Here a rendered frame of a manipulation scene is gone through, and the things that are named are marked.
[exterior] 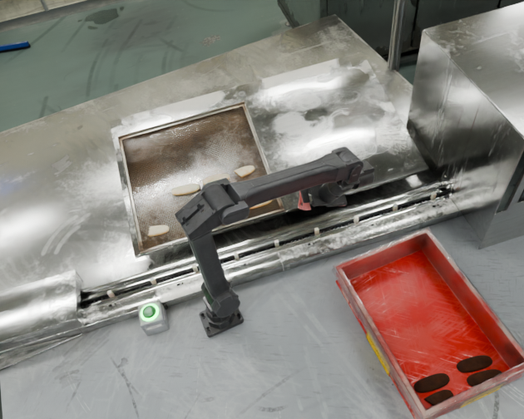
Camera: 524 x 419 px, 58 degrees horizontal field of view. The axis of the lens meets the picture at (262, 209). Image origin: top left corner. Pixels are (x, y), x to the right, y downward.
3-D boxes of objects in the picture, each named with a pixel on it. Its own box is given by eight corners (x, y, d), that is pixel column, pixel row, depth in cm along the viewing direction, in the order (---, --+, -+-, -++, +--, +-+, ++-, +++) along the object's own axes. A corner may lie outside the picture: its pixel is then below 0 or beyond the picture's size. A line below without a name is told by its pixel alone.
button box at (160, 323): (149, 342, 149) (137, 327, 141) (145, 319, 154) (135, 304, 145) (174, 333, 150) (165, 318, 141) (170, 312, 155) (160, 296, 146)
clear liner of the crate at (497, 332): (417, 432, 122) (422, 422, 114) (330, 280, 151) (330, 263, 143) (528, 378, 126) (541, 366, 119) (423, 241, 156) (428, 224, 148)
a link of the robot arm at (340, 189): (333, 172, 128) (343, 191, 127) (353, 165, 131) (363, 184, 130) (322, 181, 134) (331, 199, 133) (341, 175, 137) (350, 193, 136)
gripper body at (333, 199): (342, 204, 142) (354, 195, 135) (312, 208, 138) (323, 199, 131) (336, 184, 143) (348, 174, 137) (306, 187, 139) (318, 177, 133)
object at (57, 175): (101, 434, 210) (-2, 370, 146) (61, 239, 279) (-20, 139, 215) (447, 269, 239) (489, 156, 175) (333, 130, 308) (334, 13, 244)
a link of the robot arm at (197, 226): (165, 202, 108) (183, 232, 102) (217, 175, 111) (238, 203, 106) (203, 295, 143) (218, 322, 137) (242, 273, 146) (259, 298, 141)
